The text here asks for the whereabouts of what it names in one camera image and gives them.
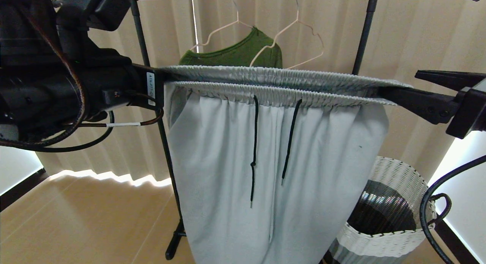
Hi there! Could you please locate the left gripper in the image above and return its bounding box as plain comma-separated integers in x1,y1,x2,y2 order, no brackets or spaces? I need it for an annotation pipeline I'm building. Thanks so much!
74,63,164,122

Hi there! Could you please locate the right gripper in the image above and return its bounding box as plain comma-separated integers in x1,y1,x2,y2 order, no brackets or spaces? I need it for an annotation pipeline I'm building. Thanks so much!
378,70,486,139

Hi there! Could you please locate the pink clothes hanger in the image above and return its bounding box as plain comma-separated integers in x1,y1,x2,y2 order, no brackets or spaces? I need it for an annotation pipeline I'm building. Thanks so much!
190,0,255,54
249,0,325,70

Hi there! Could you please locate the green printed t-shirt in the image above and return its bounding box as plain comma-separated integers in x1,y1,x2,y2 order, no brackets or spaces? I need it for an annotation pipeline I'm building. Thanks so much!
178,27,283,69

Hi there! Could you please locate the pale grey garment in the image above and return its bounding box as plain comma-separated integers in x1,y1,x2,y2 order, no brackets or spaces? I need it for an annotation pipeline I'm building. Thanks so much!
159,65,412,264

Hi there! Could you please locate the white laundry basket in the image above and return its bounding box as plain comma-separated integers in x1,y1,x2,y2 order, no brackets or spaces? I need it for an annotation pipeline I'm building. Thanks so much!
328,156,452,264

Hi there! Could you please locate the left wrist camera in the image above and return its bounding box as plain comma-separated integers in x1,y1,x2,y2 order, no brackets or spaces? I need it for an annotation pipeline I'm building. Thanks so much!
53,0,131,56

